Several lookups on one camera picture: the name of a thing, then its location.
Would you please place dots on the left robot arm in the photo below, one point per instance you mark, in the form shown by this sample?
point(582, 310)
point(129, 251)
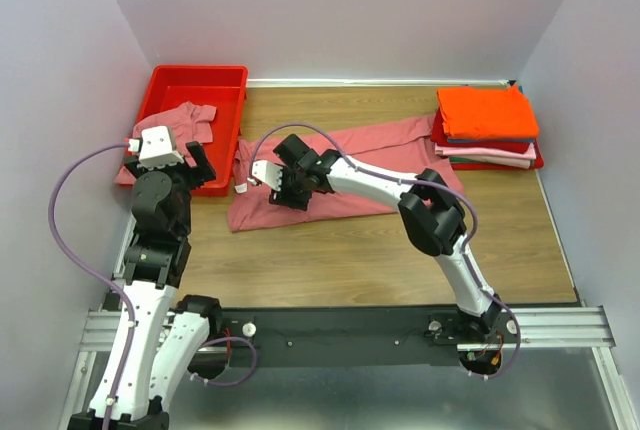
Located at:
point(151, 351)

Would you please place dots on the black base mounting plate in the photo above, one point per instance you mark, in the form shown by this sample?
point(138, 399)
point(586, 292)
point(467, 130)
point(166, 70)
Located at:
point(364, 336)

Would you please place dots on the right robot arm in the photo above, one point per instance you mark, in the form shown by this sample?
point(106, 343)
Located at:
point(431, 213)

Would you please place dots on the red plastic bin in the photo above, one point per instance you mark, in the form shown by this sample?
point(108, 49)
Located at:
point(222, 87)

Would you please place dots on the salmon pink t-shirt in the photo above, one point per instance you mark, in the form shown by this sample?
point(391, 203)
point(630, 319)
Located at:
point(403, 146)

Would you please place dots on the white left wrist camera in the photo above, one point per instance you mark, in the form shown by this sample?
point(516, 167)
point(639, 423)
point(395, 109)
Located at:
point(155, 148)

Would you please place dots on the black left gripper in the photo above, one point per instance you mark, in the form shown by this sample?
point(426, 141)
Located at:
point(187, 168)

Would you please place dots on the light pink folded t-shirt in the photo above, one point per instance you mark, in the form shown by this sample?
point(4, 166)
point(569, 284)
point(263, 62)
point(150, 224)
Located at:
point(490, 155)

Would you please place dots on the crumpled pink t-shirt in bin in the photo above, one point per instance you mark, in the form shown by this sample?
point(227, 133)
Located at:
point(188, 122)

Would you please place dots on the green folded t-shirt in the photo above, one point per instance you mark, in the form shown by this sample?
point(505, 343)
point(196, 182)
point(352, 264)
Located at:
point(469, 163)

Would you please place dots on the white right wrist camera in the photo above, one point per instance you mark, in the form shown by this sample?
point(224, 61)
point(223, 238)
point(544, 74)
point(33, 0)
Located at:
point(264, 172)

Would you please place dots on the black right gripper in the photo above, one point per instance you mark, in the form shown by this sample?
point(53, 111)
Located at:
point(291, 182)

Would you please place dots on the orange folded t-shirt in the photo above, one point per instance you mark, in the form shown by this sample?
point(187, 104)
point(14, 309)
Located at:
point(487, 112)

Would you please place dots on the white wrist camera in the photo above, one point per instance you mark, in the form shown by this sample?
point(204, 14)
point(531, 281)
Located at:
point(264, 172)
point(155, 148)

